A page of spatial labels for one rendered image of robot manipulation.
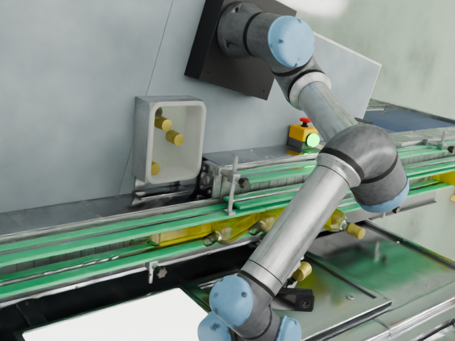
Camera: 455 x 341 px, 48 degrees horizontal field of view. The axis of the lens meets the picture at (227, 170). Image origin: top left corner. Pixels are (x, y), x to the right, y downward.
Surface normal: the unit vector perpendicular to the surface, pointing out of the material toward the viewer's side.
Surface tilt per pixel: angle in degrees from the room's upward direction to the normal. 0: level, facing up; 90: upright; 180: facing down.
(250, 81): 2
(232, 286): 88
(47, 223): 90
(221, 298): 88
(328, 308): 90
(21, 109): 0
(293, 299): 40
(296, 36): 5
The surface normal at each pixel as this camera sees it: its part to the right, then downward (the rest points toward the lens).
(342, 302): 0.11, -0.94
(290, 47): 0.56, 0.26
